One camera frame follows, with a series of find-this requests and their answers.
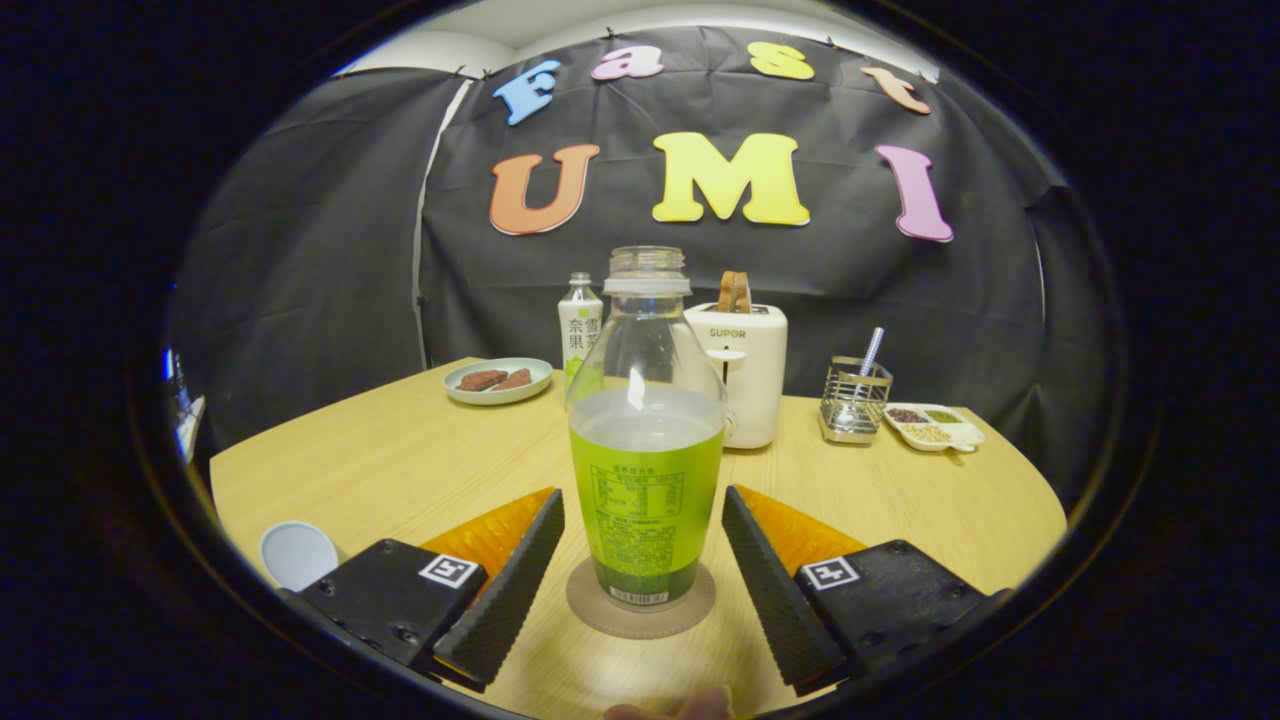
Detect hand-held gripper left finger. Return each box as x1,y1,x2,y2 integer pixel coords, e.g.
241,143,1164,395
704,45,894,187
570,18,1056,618
298,487,566,689

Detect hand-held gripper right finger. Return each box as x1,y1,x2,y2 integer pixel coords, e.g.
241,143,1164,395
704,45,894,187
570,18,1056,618
722,485,991,691

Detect round brown coaster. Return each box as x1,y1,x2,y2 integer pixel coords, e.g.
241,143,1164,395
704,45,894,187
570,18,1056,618
566,558,717,641

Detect clear juice bottle green label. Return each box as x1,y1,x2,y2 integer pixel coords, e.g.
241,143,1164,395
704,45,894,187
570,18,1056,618
566,246,728,613

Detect white cup with handle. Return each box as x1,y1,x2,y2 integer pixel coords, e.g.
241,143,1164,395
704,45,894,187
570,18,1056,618
260,520,341,593

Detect green drink bottle white label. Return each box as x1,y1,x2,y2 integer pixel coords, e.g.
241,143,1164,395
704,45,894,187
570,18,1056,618
557,272,605,393

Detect wooden table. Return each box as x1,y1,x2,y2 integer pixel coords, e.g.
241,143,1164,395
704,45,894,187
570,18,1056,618
208,357,1069,719

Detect pale green plate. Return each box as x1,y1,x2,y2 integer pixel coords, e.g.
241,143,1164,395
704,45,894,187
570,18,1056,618
443,357,554,406

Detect white toaster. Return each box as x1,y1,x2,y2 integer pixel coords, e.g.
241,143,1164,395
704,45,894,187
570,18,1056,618
683,302,789,450

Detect white divided dish with seeds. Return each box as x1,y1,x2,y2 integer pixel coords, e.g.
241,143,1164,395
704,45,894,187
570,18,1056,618
883,403,986,454

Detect metal wire utensil holder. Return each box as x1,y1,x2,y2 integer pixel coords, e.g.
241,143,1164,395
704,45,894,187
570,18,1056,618
818,356,894,445

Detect spoon with pale handle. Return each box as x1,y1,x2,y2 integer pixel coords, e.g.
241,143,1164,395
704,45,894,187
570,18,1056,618
850,327,886,401

